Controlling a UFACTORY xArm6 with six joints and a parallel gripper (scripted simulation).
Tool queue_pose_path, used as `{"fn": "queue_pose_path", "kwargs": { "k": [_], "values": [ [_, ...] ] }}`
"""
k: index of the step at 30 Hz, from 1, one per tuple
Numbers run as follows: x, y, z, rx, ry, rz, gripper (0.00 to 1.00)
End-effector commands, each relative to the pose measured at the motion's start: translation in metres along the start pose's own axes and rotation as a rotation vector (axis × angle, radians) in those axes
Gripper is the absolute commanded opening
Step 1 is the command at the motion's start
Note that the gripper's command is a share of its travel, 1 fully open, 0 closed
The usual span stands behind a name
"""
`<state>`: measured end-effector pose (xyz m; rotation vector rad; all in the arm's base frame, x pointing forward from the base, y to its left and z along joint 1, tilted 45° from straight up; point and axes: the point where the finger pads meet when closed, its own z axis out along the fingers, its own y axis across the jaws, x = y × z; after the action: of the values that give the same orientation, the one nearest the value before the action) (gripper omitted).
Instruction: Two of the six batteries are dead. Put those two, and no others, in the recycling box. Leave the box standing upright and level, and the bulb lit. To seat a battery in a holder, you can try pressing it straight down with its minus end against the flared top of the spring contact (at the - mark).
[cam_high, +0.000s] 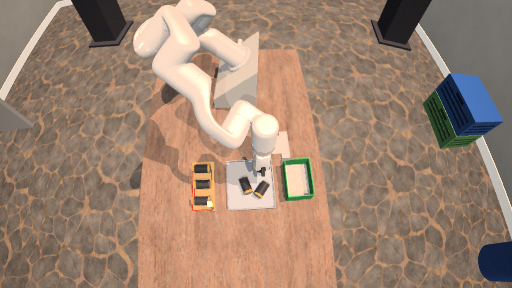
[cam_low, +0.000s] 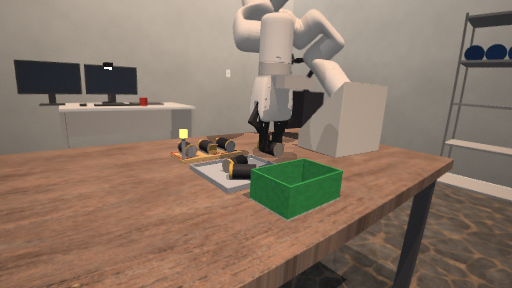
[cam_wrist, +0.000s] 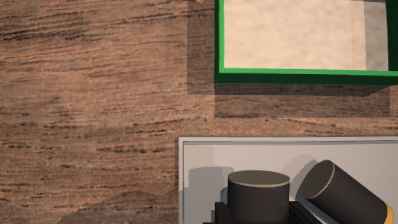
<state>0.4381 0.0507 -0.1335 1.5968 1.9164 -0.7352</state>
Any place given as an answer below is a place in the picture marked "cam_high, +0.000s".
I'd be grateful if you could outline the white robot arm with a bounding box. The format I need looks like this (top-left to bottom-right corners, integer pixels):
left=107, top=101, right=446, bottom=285
left=133, top=0, right=290, bottom=161

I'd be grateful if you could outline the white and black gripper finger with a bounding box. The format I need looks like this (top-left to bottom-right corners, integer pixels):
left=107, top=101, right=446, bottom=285
left=257, top=167, right=266, bottom=177

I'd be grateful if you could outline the green open box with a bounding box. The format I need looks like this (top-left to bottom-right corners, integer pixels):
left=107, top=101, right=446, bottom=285
left=282, top=158, right=315, bottom=201

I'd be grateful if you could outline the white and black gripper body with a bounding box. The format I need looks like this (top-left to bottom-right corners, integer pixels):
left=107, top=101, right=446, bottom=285
left=253, top=152, right=271, bottom=171

